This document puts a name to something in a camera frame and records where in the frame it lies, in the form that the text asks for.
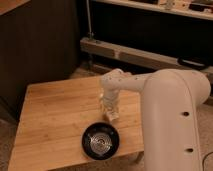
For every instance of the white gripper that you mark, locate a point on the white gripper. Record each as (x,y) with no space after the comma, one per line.
(109,101)

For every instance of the small white bottle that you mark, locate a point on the small white bottle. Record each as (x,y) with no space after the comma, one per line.
(110,115)

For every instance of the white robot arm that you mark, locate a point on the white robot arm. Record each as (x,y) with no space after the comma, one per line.
(169,101)

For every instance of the black ceramic bowl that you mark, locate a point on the black ceramic bowl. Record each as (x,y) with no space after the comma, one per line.
(100,141)

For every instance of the wooden table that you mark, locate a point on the wooden table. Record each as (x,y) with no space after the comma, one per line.
(53,119)

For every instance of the grey metal beam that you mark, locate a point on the grey metal beam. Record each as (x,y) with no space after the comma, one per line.
(127,54)

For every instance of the metal pole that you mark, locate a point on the metal pole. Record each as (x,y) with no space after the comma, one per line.
(90,32)

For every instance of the wooden shelf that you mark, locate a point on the wooden shelf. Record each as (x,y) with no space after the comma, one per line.
(157,8)

